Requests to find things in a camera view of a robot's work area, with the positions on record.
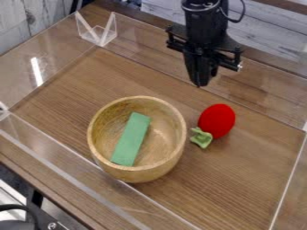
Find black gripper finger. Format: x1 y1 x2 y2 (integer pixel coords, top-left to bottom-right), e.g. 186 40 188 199
183 50 202 87
204 55 219 85

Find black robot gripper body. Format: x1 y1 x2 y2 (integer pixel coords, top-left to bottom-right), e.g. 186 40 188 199
166 0 243 71

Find red plush strawberry toy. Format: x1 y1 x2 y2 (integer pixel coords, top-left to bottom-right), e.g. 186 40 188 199
190 103 236 149

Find round wooden bowl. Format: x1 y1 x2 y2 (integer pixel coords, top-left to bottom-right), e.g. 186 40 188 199
87 95 187 183

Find green rectangular block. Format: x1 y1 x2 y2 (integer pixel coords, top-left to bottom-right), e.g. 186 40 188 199
111 112 151 166

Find black table clamp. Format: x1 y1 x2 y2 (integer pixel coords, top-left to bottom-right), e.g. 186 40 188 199
27 188 88 230

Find clear acrylic corner bracket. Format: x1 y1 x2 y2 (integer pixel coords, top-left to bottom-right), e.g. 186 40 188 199
75 13 118 48

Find clear acrylic tray wall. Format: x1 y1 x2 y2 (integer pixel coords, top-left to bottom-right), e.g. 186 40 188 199
0 13 307 230

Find black cable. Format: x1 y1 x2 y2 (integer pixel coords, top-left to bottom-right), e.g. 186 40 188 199
0 204 33 230

